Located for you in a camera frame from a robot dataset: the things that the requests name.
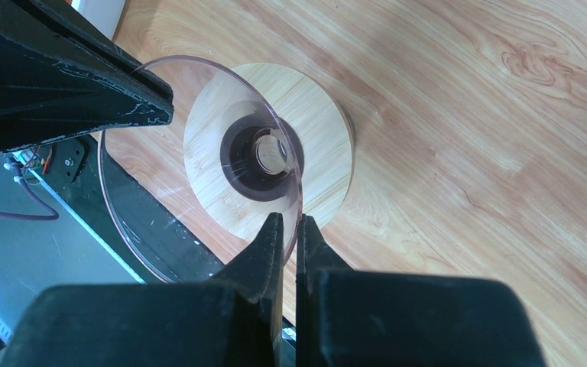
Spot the white vegetable tray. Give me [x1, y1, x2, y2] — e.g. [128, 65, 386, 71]
[70, 0, 126, 40]

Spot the round wooden dripper holder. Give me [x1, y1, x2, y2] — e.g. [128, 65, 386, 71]
[183, 63, 355, 241]

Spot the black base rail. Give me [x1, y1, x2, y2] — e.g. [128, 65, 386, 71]
[30, 134, 297, 367]

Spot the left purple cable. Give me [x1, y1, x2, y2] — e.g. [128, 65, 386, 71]
[0, 161, 60, 222]

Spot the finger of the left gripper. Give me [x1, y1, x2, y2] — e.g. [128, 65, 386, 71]
[0, 1, 174, 154]

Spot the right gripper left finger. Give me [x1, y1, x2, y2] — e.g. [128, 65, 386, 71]
[1, 213, 284, 366]

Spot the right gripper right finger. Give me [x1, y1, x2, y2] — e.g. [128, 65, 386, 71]
[296, 216, 546, 366]

